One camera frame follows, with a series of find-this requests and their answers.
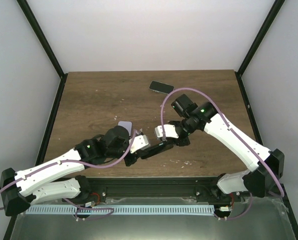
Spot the black phone case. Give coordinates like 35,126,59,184
137,141,174,160

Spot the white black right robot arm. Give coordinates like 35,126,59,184
165,94,285,202

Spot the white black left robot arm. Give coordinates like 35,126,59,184
0,125,150,217

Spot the lavender phone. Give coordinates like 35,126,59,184
118,121,132,136

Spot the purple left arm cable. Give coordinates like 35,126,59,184
0,128,137,211

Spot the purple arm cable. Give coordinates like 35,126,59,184
160,87,286,221
0,128,137,211

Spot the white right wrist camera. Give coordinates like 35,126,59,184
154,124,179,139

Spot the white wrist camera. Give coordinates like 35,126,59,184
130,135,151,154
154,124,179,139

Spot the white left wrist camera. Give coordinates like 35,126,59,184
130,135,151,154

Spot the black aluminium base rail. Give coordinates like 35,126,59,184
61,176,284,203

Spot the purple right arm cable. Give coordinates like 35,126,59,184
160,87,286,221

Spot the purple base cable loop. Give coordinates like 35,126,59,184
74,206,115,222

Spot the light blue slotted cable duct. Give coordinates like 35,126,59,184
25,204,215,216

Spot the black frame post right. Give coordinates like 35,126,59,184
237,0,287,76

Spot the black frame post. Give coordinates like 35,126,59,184
237,0,287,76
15,0,66,79

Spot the black frame post left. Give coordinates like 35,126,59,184
15,0,66,79

